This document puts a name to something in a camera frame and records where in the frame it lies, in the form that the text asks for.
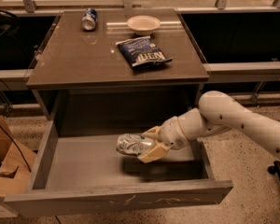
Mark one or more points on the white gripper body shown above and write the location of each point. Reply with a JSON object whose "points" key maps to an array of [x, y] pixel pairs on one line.
{"points": [[169, 132]]}

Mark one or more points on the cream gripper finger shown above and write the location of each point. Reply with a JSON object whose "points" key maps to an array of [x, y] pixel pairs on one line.
{"points": [[153, 152], [152, 133]]}

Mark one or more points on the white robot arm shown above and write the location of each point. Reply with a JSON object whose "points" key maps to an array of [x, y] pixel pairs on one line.
{"points": [[216, 113]]}

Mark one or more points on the open grey top drawer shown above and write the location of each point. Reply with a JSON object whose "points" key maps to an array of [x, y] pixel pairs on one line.
{"points": [[78, 169]]}

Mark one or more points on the grey cabinet with glossy top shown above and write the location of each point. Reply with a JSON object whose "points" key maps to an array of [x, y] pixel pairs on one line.
{"points": [[87, 87]]}

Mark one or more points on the blue soda can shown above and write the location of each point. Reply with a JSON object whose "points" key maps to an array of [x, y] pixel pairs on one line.
{"points": [[89, 19]]}

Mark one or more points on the blue Kettle chip bag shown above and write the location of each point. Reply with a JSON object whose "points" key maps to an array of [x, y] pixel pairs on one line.
{"points": [[142, 52]]}

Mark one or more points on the brown cardboard box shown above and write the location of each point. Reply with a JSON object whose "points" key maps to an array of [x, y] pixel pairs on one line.
{"points": [[16, 162]]}

